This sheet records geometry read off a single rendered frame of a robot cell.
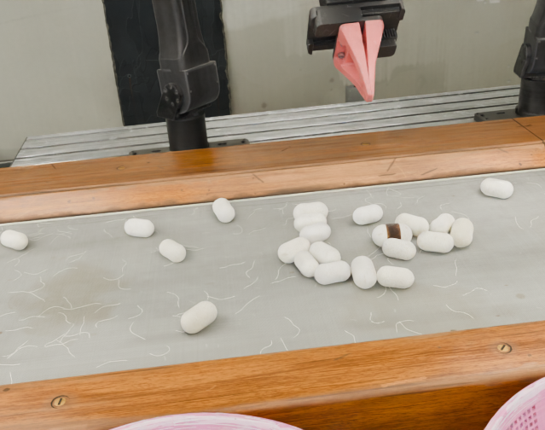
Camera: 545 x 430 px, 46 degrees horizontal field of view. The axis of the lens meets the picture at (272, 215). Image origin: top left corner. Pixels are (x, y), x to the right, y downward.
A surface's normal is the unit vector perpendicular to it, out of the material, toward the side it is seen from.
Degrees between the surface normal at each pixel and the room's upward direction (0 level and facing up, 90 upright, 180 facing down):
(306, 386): 0
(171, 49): 77
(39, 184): 0
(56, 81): 90
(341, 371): 0
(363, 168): 45
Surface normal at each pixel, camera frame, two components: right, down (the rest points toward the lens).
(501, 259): -0.06, -0.89
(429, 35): 0.14, 0.45
